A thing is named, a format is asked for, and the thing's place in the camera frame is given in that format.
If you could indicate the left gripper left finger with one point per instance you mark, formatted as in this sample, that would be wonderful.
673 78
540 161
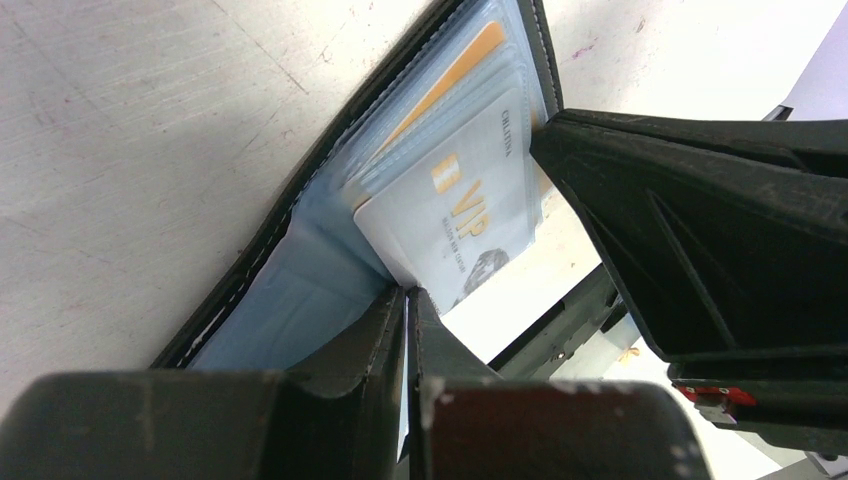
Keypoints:
334 415

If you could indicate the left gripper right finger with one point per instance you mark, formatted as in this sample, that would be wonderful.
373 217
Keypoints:
467 422

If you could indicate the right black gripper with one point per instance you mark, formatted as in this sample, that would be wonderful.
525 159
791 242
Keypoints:
727 240

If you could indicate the white VIP credit card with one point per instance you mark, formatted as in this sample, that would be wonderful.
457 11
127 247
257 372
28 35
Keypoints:
463 209

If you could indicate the black leather card holder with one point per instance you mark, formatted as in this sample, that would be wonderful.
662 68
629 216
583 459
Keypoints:
309 272

